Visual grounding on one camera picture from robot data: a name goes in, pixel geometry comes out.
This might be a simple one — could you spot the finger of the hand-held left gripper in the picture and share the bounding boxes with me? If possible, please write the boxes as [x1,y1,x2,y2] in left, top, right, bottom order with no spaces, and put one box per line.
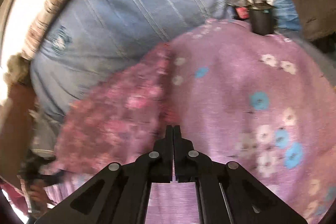
[33,170,65,186]

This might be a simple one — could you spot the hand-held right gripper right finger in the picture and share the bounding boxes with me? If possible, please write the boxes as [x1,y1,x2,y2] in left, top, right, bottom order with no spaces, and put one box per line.
[173,125,307,224]

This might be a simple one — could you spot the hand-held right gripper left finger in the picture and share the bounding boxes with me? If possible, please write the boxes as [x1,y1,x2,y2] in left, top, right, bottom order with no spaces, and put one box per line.
[34,125,174,224]

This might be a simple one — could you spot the purple floral print garment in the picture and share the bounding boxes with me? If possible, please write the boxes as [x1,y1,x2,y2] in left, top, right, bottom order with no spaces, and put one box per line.
[54,43,181,174]

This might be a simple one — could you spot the brown wooden headboard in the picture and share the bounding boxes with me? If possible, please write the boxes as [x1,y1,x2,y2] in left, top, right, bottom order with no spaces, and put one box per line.
[0,82,40,188]

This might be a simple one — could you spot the purple flowered bed sheet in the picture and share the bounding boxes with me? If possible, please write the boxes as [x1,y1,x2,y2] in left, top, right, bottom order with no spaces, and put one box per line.
[42,18,336,224]

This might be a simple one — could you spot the black cylindrical container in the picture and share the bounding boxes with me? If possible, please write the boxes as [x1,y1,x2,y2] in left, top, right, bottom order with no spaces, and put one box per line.
[248,2,275,35]

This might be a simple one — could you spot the small red container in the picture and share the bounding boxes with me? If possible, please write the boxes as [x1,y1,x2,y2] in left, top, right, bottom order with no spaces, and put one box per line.
[235,6,250,21]

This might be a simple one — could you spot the blue plaid pillow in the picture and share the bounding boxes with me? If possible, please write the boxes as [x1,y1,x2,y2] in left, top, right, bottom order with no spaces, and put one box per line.
[29,0,231,122]

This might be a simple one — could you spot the blue denim cloth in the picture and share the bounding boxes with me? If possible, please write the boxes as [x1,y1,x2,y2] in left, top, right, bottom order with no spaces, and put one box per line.
[268,0,302,31]

